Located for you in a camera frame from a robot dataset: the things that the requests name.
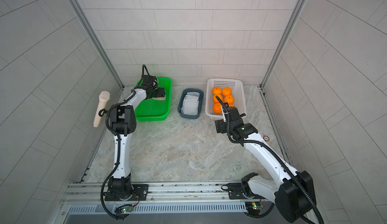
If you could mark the green circuit board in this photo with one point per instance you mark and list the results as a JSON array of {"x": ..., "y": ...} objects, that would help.
[
  {"x": 124, "y": 209},
  {"x": 254, "y": 208}
]

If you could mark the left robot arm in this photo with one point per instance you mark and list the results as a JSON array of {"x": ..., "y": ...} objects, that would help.
[{"x": 121, "y": 122}]

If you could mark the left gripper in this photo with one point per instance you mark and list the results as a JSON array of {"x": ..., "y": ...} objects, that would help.
[{"x": 159, "y": 93}]

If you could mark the right green circuit board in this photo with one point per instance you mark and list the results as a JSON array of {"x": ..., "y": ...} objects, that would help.
[{"x": 254, "y": 208}]

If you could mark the white foam net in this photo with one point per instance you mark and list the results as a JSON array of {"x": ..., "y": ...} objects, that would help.
[
  {"x": 190, "y": 107},
  {"x": 193, "y": 95}
]

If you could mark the aluminium rail frame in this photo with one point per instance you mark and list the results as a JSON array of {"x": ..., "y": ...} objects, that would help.
[{"x": 162, "y": 198}]

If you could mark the dark blue plastic tub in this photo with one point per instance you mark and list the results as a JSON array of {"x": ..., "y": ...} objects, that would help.
[{"x": 183, "y": 96}]

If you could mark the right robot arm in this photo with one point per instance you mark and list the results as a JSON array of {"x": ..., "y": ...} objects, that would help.
[{"x": 290, "y": 190}]

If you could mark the left green circuit board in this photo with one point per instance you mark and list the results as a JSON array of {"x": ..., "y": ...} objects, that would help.
[{"x": 124, "y": 209}]

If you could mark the white plastic basket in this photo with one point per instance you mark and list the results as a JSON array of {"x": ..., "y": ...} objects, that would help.
[{"x": 237, "y": 92}]

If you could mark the green plastic basket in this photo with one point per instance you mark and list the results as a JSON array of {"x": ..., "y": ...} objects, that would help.
[{"x": 156, "y": 110}]

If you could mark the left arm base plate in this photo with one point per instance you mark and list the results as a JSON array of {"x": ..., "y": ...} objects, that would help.
[{"x": 135, "y": 192}]

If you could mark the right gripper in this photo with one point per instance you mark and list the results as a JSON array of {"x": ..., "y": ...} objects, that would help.
[{"x": 220, "y": 124}]

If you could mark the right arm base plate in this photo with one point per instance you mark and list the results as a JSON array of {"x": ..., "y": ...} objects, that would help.
[{"x": 234, "y": 191}]

